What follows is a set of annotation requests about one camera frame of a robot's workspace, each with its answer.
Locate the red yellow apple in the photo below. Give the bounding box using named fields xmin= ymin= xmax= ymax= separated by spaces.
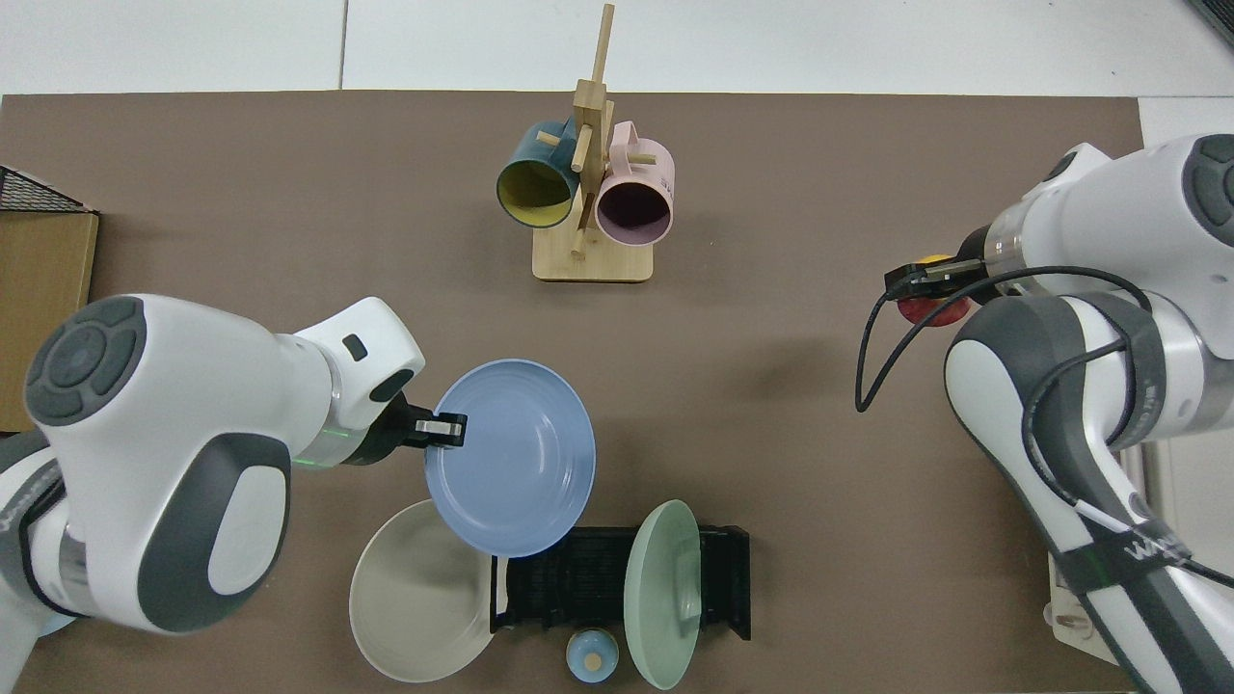
xmin=897 ymin=253 xmax=973 ymax=327

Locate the beige plate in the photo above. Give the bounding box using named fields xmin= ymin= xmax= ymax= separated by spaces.
xmin=349 ymin=498 xmax=507 ymax=683

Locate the black dish rack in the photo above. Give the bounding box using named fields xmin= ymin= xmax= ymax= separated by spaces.
xmin=490 ymin=525 xmax=752 ymax=642

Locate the green plate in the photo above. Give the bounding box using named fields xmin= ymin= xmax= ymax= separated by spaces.
xmin=624 ymin=498 xmax=703 ymax=691

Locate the brown table cloth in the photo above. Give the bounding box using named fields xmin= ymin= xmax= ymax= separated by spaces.
xmin=0 ymin=92 xmax=1172 ymax=694

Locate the wooden mug stand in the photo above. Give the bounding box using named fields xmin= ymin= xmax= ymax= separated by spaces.
xmin=532 ymin=3 xmax=656 ymax=283

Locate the small blue round thing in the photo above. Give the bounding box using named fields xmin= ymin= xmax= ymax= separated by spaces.
xmin=566 ymin=628 xmax=619 ymax=684

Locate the dark teal mug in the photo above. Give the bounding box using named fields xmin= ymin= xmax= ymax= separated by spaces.
xmin=496 ymin=120 xmax=582 ymax=230

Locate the pink mug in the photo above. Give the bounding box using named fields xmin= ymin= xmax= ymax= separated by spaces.
xmin=595 ymin=120 xmax=675 ymax=246

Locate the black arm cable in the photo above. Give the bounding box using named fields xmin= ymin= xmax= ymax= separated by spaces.
xmin=854 ymin=265 xmax=1234 ymax=589

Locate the wire basket with wooden floor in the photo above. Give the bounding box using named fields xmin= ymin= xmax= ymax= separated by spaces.
xmin=0 ymin=164 xmax=100 ymax=435

